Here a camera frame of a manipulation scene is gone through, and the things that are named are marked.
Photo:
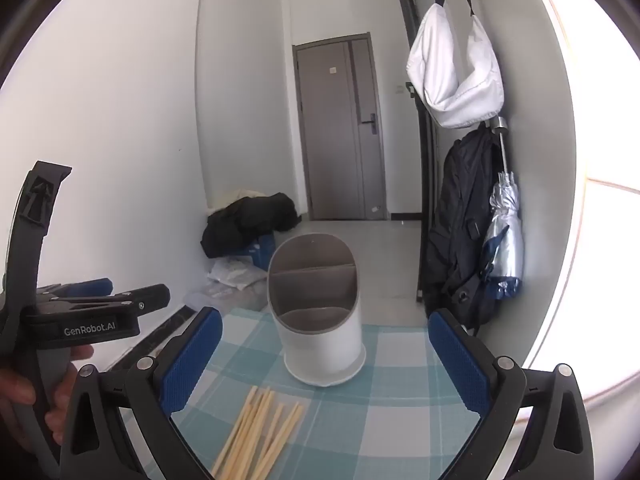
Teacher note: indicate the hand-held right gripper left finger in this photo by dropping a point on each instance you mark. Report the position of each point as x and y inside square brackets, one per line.
[192, 355]

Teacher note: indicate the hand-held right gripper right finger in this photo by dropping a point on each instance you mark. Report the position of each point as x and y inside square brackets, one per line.
[457, 360]

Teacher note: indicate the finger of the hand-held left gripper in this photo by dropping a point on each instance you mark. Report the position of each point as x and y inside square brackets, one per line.
[90, 287]
[150, 297]

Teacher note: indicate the bunch of wooden chopsticks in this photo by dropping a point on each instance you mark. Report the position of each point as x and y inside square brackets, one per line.
[250, 430]

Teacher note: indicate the white utensil holder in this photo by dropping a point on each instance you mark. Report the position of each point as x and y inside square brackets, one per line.
[320, 350]

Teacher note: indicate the person's left hand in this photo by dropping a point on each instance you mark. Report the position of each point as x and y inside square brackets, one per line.
[62, 400]

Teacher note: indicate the grey plastic package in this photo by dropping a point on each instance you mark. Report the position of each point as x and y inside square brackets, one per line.
[220, 297]

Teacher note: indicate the white plastic package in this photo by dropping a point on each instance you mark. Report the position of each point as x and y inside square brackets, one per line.
[235, 275]

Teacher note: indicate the teal checked tablecloth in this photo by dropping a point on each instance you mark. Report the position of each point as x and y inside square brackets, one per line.
[380, 425]

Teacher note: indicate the black jacket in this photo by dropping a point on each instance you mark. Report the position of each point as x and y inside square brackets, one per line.
[245, 225]

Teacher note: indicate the blue cardboard box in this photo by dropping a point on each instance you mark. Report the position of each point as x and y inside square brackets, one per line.
[262, 252]

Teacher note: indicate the silver folded umbrella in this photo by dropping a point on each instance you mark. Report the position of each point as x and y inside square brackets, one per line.
[505, 240]

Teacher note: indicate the black backpack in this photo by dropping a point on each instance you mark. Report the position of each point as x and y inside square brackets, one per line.
[460, 210]

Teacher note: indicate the bright window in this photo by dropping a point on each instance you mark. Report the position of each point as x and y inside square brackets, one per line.
[615, 260]

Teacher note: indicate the grey door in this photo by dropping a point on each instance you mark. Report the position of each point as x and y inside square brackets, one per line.
[330, 135]

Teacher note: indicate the black door latch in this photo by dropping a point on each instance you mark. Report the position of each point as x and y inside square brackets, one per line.
[410, 90]

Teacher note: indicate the white cloth bag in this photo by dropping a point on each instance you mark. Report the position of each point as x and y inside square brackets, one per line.
[450, 70]

